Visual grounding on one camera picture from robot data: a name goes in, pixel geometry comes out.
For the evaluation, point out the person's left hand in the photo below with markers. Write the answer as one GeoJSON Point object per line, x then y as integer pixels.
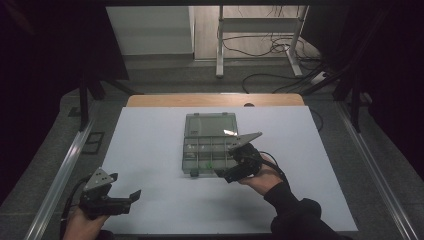
{"type": "Point", "coordinates": [81, 228]}

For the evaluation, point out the white table mat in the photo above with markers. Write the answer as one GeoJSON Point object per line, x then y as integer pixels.
{"type": "Point", "coordinates": [156, 196]}

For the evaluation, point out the white metal desk frame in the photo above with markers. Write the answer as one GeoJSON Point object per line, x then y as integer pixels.
{"type": "Point", "coordinates": [255, 25]}

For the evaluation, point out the aluminium rail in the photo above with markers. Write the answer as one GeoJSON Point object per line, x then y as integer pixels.
{"type": "Point", "coordinates": [373, 170]}
{"type": "Point", "coordinates": [63, 180]}

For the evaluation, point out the black metal stand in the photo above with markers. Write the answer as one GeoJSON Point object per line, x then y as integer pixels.
{"type": "Point", "coordinates": [356, 106]}
{"type": "Point", "coordinates": [83, 100]}

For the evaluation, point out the clear plastic compartment box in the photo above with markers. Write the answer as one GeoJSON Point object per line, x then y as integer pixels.
{"type": "Point", "coordinates": [206, 146]}

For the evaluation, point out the white power strip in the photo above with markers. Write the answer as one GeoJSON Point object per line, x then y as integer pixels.
{"type": "Point", "coordinates": [318, 77]}

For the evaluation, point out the dark floor socket plate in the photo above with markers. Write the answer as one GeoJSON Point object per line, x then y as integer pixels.
{"type": "Point", "coordinates": [93, 142]}

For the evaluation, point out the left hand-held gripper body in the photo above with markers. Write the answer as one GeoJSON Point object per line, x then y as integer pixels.
{"type": "Point", "coordinates": [98, 201]}

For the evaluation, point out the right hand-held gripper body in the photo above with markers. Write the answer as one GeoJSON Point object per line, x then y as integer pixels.
{"type": "Point", "coordinates": [246, 160]}

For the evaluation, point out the white cabinet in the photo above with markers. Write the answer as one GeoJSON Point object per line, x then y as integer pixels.
{"type": "Point", "coordinates": [150, 30]}

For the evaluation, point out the person's right hand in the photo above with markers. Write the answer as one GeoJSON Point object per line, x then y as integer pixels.
{"type": "Point", "coordinates": [263, 181]}

